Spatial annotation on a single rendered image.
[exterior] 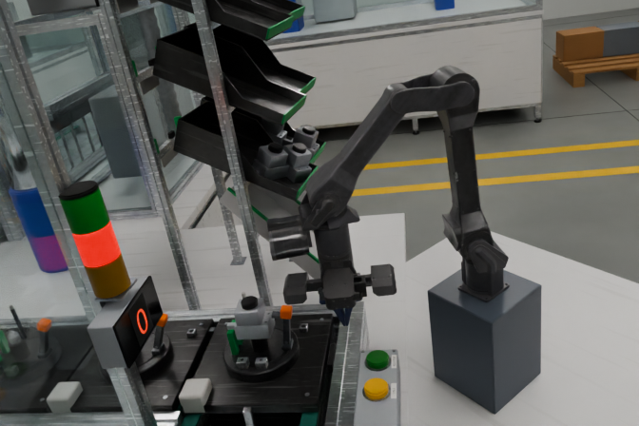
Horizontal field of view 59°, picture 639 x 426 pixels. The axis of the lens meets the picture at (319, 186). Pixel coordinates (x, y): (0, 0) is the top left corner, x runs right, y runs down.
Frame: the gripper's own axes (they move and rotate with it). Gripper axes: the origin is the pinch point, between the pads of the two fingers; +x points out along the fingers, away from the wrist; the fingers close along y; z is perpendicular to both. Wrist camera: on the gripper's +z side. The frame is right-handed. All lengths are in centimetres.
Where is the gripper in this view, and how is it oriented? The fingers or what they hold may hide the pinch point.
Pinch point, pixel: (343, 308)
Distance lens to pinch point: 100.2
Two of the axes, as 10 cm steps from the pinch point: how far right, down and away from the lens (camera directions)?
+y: 9.9, -1.1, -1.0
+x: 1.4, 9.1, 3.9
